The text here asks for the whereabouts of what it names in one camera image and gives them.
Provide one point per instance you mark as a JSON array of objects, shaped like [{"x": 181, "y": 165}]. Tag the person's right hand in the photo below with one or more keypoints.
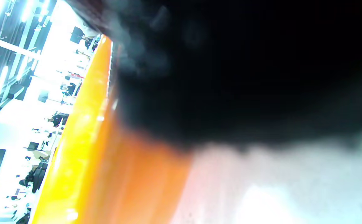
[{"x": 246, "y": 77}]

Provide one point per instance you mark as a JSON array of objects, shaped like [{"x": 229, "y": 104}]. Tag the orange plastic bowl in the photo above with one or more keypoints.
[{"x": 84, "y": 171}]

